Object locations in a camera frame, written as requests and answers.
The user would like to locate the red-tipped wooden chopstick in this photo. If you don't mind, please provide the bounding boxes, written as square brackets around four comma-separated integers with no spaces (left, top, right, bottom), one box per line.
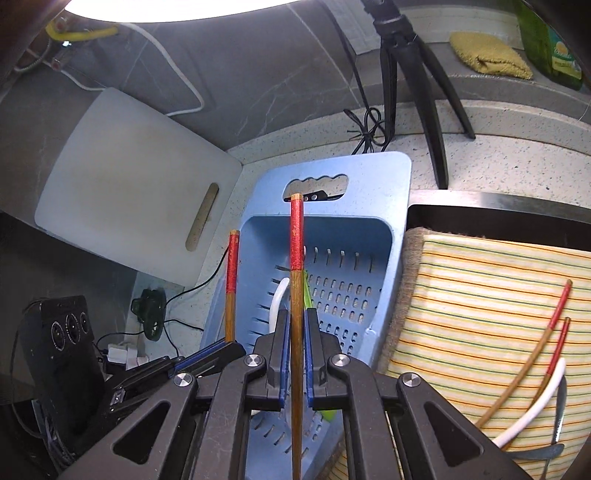
[538,316,572,398]
[290,194,305,480]
[225,230,240,343]
[475,279,573,428]

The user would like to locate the black tripod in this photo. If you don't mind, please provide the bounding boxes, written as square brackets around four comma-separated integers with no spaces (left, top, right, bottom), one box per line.
[360,0,476,190]

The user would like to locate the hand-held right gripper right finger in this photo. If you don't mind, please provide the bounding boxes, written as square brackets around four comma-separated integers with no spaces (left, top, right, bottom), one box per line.
[302,308,533,480]

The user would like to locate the metal flexible hose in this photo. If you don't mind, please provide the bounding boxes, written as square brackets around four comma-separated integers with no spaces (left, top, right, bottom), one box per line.
[14,37,52,73]

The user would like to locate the yellow hose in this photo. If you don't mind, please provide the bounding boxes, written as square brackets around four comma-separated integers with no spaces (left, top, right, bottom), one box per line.
[46,17,119,43]

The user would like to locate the white power adapters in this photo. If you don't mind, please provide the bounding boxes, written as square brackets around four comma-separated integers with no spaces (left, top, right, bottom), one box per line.
[99,342,149,371]

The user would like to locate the yellow dish cloth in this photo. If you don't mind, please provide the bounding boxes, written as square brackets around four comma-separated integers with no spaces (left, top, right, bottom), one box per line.
[450,31,534,81]

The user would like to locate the dark green clip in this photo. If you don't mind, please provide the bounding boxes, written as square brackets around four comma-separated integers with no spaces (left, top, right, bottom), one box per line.
[131,288,165,342]

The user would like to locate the white power cable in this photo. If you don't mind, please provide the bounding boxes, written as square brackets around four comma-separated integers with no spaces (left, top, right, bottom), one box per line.
[62,22,205,117]

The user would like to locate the blue drain basket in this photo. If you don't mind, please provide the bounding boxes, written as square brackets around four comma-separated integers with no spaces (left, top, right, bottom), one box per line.
[198,151,413,480]

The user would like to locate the white ceramic spoon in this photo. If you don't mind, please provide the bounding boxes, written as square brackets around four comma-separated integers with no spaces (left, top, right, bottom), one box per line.
[494,357,567,448]
[269,277,291,333]

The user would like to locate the white ring light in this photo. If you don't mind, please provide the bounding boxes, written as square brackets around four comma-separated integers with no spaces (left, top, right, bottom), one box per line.
[65,0,324,22]

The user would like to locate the thin black cable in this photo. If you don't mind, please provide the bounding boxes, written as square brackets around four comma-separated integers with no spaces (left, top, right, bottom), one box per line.
[161,247,232,361]

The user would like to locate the steel sink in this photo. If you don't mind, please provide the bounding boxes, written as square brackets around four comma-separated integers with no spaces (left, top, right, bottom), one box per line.
[406,189,591,252]

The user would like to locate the striped yellow cloth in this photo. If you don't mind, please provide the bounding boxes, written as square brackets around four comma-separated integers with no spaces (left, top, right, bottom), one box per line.
[337,228,591,480]

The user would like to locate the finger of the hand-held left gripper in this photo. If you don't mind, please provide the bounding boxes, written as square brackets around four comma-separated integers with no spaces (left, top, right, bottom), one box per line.
[172,340,246,378]
[102,356,178,409]

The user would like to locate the green dish soap bottle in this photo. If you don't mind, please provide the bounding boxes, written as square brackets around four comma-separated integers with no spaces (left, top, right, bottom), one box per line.
[515,0,585,90]

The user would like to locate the black device with round dials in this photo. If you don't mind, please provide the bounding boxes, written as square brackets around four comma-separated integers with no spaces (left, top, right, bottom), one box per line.
[16,295,109,457]

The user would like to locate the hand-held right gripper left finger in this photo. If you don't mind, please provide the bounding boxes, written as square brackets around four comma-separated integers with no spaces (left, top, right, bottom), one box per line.
[60,318,293,480]

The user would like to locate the black tripod cable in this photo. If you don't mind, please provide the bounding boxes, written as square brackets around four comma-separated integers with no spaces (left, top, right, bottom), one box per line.
[332,0,399,156]

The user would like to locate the white cutting board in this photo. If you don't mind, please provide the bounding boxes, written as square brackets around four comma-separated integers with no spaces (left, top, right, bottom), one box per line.
[34,88,243,289]

